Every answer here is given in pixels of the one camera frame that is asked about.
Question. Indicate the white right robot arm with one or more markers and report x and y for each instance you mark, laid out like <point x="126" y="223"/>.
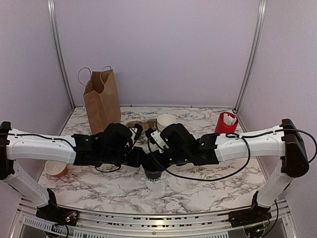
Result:
<point x="283" y="141"/>

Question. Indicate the aluminium corner post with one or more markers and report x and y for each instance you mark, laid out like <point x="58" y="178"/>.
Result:
<point x="253" y="53"/>
<point x="58" y="52"/>

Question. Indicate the black plastic cup lid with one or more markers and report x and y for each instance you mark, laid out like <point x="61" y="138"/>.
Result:
<point x="151" y="165"/>

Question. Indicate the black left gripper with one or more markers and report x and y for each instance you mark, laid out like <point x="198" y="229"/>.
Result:
<point x="137" y="161"/>

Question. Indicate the brown paper bag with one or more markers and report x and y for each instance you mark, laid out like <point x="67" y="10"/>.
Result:
<point x="101" y="99"/>

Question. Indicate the stack of black paper cups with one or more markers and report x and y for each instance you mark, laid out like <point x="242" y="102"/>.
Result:
<point x="164" y="121"/>

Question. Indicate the orange paper bowl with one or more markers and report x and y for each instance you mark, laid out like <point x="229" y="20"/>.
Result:
<point x="55" y="169"/>

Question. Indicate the red ribbed metal bucket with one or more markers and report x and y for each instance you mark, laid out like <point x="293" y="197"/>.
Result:
<point x="221" y="127"/>

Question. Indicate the aluminium front rail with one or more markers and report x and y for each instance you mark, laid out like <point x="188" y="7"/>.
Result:
<point x="93" y="224"/>

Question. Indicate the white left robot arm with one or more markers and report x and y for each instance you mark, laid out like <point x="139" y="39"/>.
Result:
<point x="15" y="145"/>

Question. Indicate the cardboard cup carrier tray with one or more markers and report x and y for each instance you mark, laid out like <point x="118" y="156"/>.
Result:
<point x="151" y="123"/>

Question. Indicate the single black paper cup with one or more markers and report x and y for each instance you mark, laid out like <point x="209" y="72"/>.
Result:
<point x="152" y="175"/>

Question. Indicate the aluminium left corner post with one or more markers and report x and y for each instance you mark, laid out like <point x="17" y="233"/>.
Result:
<point x="58" y="52"/>

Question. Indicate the aluminium right corner post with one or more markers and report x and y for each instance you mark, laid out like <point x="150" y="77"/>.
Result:
<point x="253" y="53"/>

